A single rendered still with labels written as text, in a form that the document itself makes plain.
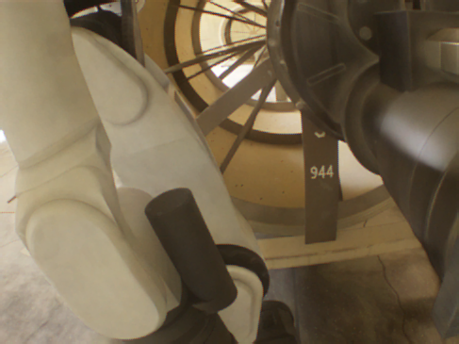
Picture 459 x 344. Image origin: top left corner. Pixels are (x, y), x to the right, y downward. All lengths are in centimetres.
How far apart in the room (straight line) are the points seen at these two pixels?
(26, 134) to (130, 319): 13
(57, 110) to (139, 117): 18
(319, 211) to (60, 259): 105
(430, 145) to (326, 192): 95
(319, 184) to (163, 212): 94
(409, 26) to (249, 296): 37
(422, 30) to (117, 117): 30
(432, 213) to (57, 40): 24
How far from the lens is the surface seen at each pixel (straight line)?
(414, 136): 24
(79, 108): 19
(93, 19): 39
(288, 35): 38
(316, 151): 108
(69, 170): 18
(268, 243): 127
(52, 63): 19
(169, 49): 228
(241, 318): 48
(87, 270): 19
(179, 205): 21
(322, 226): 122
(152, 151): 36
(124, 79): 34
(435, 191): 20
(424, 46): 29
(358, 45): 39
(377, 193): 146
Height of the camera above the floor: 93
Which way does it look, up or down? 23 degrees down
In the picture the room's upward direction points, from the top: 8 degrees counter-clockwise
